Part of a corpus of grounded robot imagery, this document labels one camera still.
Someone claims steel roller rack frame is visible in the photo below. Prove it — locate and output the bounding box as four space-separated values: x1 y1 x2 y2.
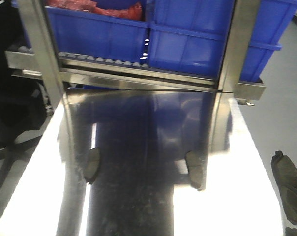
6 0 265 107

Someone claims brake pad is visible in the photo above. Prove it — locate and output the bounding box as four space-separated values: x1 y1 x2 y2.
84 147 101 184
185 151 207 191
271 150 297 217

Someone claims blue plastic bin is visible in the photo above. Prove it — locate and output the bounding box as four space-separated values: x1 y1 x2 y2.
34 0 149 63
148 0 297 82

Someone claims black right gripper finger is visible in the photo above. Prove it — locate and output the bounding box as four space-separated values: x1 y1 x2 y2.
286 186 297 226
285 227 297 236

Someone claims left blue plastic bin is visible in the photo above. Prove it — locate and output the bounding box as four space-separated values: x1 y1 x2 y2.
34 0 149 63

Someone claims grey roller conveyor strip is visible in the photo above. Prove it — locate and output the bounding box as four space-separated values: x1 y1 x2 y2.
58 52 149 69

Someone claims red bubble wrap bag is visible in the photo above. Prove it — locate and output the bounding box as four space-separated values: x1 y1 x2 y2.
46 0 146 21

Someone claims right blue plastic bin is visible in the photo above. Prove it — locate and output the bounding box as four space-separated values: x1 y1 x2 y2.
148 0 297 82

